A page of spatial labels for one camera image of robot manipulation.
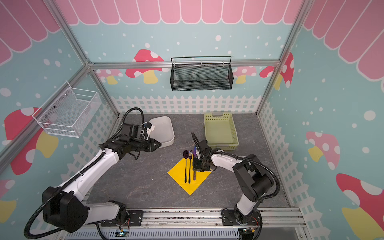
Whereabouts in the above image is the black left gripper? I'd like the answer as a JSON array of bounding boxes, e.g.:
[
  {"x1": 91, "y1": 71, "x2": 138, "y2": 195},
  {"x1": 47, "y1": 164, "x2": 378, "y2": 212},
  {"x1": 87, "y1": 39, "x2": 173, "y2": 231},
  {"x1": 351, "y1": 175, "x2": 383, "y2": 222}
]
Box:
[{"x1": 130, "y1": 137, "x2": 162, "y2": 153}]

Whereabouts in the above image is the purple metal spoon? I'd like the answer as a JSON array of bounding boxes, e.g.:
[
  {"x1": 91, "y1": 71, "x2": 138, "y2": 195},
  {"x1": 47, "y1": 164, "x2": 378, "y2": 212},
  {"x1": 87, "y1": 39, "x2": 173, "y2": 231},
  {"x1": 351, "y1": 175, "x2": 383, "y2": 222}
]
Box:
[{"x1": 183, "y1": 150, "x2": 189, "y2": 183}]

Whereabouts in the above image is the yellow paper napkin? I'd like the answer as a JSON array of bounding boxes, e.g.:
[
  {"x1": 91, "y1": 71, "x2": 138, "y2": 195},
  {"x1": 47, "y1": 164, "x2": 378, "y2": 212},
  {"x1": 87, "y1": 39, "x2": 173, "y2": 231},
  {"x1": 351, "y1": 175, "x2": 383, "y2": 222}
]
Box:
[{"x1": 168, "y1": 158, "x2": 211, "y2": 195}]

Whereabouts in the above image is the purple metal fork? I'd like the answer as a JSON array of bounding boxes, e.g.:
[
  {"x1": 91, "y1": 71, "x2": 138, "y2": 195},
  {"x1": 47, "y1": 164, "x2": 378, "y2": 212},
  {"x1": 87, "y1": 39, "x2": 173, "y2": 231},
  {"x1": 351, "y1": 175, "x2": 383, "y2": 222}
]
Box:
[{"x1": 188, "y1": 151, "x2": 193, "y2": 184}]

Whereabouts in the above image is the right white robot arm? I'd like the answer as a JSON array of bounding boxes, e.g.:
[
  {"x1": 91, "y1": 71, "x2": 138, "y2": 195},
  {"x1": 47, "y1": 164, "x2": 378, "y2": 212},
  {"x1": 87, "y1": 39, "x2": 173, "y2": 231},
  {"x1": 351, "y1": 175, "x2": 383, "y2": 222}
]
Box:
[{"x1": 193, "y1": 140, "x2": 281, "y2": 226}]

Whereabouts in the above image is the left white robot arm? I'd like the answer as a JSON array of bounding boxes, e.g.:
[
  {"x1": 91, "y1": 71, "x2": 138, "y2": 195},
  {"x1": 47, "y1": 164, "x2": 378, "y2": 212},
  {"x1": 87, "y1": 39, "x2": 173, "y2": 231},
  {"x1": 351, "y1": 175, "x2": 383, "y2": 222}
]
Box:
[{"x1": 42, "y1": 122, "x2": 162, "y2": 233}]

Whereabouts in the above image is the white plastic tub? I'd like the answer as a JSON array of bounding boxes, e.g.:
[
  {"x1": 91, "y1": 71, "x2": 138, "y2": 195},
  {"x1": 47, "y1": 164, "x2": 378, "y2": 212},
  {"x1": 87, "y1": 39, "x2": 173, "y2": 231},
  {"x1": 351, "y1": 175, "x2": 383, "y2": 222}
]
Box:
[{"x1": 149, "y1": 116, "x2": 175, "y2": 148}]

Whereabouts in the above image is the green perforated plastic basket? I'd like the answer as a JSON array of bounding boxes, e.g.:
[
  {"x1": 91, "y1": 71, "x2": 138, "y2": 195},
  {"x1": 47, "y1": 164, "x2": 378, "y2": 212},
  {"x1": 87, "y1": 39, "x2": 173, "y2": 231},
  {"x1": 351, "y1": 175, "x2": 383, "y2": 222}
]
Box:
[{"x1": 204, "y1": 112, "x2": 239, "y2": 151}]

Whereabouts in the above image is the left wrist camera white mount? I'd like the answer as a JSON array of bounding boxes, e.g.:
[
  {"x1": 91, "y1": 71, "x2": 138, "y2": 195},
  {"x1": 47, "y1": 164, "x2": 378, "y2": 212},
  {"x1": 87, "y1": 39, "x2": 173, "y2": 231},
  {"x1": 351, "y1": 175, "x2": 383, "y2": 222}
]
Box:
[{"x1": 140, "y1": 122, "x2": 155, "y2": 141}]

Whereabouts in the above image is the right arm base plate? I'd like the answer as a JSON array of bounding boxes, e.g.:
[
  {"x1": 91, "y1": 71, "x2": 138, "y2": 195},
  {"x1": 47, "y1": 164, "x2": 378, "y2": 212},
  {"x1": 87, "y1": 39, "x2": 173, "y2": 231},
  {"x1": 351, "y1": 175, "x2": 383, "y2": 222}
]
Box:
[{"x1": 221, "y1": 208, "x2": 263, "y2": 226}]

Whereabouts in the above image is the black mesh wall basket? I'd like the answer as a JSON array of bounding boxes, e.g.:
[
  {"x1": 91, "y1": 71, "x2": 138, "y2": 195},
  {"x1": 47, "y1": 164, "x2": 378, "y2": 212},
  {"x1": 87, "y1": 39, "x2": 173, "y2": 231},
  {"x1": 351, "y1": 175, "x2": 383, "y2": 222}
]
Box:
[{"x1": 170, "y1": 56, "x2": 234, "y2": 91}]

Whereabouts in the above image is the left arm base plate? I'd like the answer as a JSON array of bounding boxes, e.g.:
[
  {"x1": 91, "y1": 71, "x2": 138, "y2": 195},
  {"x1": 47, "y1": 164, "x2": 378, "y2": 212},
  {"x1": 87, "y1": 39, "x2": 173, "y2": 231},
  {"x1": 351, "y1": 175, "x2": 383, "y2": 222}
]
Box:
[{"x1": 101, "y1": 210, "x2": 144, "y2": 227}]

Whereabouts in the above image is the white wire wall basket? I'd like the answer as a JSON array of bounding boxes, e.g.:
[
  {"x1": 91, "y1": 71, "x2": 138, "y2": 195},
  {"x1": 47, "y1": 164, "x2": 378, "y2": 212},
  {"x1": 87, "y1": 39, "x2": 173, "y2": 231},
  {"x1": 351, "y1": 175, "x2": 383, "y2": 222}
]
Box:
[{"x1": 33, "y1": 82, "x2": 102, "y2": 138}]

